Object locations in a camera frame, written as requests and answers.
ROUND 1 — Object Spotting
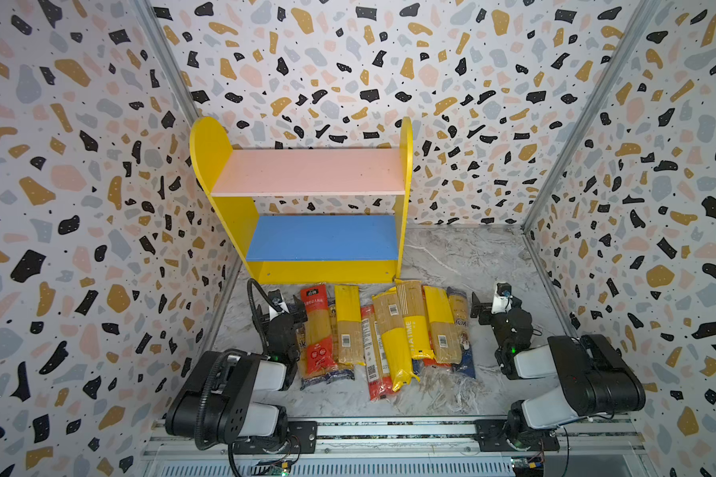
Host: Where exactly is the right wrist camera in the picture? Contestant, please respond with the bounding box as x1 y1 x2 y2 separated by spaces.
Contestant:
491 282 513 314

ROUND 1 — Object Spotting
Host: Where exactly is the dark blue spaghetti bag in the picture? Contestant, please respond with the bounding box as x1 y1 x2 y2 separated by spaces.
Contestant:
327 299 355 383

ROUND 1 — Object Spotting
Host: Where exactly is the yellow spaghetti bag right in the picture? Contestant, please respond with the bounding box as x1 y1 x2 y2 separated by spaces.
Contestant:
424 285 461 365

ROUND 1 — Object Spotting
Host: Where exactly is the red bag underneath pile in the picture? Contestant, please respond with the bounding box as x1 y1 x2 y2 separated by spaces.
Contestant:
422 359 451 369

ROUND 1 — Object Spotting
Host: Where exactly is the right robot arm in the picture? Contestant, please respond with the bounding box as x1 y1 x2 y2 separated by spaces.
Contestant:
471 282 646 451

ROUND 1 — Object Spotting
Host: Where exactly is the metal base rail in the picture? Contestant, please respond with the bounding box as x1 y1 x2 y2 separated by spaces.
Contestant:
135 417 656 476

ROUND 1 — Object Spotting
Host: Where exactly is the navy spaghetti bag far right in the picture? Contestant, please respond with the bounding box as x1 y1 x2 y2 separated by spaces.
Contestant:
447 287 477 379

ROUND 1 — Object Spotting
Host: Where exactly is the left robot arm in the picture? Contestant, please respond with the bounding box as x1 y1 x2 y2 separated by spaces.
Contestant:
165 311 304 453

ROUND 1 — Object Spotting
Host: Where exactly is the blue white spaghetti bag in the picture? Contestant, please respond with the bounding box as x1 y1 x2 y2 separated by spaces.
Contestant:
298 325 340 391

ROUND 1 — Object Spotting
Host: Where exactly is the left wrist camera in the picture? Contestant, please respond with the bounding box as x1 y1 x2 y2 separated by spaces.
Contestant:
268 289 290 319

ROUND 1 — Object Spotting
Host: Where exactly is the long yellow spaghetti bag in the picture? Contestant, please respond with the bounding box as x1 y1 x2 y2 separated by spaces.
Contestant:
372 288 417 393

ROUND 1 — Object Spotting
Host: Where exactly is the red label spaghetti bag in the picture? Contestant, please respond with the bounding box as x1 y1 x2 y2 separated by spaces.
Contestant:
361 305 394 401

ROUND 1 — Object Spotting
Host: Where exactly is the yellow spaghetti bag with text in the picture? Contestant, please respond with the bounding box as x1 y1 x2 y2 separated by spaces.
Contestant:
396 280 435 360

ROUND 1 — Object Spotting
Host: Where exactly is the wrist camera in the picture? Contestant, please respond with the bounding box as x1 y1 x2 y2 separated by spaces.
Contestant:
491 282 513 314
268 289 290 319

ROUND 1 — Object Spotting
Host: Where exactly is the yellow top spaghetti bag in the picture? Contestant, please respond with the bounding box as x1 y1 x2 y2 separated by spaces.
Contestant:
334 285 365 366

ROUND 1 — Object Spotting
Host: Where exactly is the yellow shelf unit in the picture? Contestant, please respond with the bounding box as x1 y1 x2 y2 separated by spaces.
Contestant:
190 117 414 284

